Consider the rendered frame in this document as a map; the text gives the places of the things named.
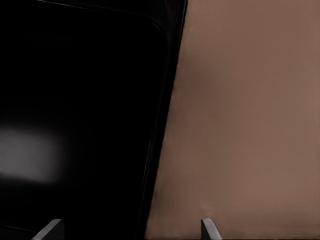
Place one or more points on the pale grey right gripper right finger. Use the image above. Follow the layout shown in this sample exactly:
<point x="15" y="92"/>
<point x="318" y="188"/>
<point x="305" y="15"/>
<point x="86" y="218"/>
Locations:
<point x="210" y="230"/>

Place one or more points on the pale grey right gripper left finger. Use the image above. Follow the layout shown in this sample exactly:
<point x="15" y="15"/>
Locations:
<point x="51" y="230"/>

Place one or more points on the black storage box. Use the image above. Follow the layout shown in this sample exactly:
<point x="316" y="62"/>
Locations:
<point x="82" y="100"/>

